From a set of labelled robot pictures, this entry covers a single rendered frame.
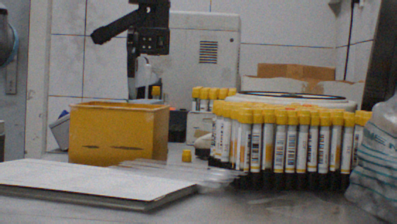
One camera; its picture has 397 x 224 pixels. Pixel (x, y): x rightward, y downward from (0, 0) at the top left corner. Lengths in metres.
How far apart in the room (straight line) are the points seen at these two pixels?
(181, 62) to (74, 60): 1.44
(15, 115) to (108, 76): 0.42
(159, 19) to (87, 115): 0.48
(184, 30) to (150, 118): 0.87
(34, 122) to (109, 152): 2.22
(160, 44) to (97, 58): 1.77
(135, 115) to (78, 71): 2.23
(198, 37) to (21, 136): 1.55
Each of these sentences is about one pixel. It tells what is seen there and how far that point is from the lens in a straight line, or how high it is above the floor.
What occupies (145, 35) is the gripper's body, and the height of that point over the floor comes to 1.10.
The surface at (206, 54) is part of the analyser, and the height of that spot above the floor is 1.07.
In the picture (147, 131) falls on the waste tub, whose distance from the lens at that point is 1.21.
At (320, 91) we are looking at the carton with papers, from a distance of 1.75.
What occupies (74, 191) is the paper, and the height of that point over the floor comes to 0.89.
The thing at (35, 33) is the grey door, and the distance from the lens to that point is 3.42.
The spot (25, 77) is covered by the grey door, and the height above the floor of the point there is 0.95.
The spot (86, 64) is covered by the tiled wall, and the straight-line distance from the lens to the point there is 3.43.
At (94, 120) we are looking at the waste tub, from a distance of 1.22.
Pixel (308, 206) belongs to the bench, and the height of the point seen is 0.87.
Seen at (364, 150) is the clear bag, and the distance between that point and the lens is 1.03.
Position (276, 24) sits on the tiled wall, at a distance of 3.36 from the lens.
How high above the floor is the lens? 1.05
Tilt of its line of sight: 3 degrees down
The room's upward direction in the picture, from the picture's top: 3 degrees clockwise
